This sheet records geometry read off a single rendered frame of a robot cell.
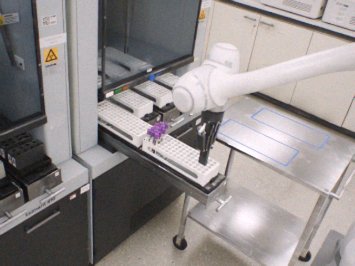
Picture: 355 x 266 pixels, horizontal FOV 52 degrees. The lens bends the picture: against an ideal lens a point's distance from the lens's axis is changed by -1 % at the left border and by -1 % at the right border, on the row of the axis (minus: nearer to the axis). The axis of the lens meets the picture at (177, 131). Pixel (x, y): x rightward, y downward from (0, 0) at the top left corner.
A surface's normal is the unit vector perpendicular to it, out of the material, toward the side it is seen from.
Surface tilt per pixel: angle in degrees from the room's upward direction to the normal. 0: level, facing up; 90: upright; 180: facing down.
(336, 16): 90
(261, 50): 90
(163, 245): 0
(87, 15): 90
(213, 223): 0
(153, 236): 0
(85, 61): 90
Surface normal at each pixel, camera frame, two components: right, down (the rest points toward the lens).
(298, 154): 0.12, -0.83
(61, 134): 0.78, 0.42
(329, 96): -0.63, 0.36
